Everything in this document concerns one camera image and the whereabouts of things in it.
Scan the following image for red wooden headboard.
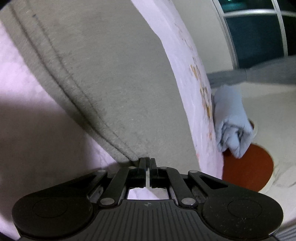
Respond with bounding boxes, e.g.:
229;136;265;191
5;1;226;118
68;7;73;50
222;143;274;193

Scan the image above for right grey curtain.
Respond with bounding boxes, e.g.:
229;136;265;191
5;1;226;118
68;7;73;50
207;56;296;88

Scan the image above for pink floral bed sheet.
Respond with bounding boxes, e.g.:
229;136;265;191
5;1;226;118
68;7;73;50
1;1;223;240

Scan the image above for aluminium frame window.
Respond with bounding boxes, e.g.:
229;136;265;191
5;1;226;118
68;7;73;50
213;1;295;69

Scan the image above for light blue rolled duvet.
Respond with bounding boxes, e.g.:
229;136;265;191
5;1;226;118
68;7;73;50
213;85;253;159

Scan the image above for grey pants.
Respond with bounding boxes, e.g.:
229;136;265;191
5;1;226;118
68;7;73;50
1;1;200;173

